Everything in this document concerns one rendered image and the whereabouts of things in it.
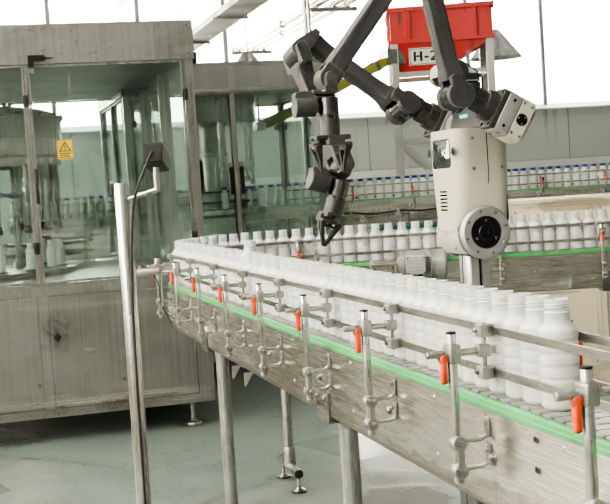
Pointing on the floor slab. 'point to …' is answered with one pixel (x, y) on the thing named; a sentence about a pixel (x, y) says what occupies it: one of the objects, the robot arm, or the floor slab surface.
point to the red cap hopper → (410, 31)
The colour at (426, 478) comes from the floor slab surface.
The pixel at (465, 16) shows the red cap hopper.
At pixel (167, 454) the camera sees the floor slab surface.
